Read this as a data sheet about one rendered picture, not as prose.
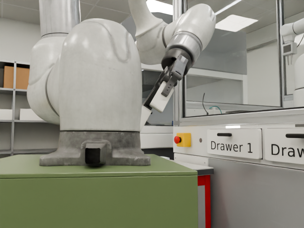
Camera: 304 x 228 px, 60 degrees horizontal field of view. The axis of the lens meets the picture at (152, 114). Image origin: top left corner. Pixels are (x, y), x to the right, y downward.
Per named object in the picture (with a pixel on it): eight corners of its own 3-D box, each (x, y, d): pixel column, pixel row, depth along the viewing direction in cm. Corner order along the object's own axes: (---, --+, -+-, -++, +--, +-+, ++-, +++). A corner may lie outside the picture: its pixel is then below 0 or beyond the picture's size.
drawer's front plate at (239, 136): (258, 159, 94) (258, 128, 95) (207, 153, 120) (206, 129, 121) (262, 159, 95) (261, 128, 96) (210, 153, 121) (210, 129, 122)
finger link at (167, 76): (176, 78, 67) (179, 74, 67) (177, 89, 57) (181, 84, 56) (163, 70, 67) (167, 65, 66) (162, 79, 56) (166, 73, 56)
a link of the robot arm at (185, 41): (191, 63, 78) (184, 77, 75) (166, 45, 77) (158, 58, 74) (208, 45, 70) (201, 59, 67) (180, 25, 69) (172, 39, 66)
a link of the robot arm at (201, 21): (212, 54, 72) (176, 65, 82) (228, 21, 80) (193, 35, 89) (191, 22, 67) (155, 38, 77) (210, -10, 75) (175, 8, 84)
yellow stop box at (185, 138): (182, 147, 132) (182, 132, 132) (175, 146, 138) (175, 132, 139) (191, 146, 134) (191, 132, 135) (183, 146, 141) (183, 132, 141)
